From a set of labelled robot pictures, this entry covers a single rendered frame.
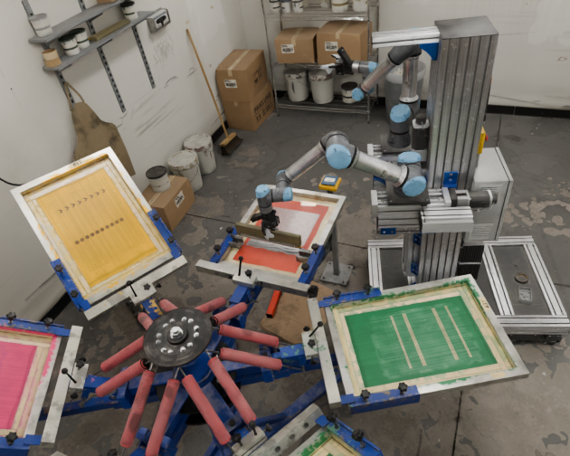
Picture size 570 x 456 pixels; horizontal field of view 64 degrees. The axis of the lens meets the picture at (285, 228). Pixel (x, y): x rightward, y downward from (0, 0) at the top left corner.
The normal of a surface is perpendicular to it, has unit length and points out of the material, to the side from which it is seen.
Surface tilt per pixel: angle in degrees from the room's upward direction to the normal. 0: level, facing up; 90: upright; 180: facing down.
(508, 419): 0
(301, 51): 90
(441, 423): 0
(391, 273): 0
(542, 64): 90
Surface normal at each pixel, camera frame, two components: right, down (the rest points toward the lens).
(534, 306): -0.12, -0.74
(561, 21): -0.38, 0.65
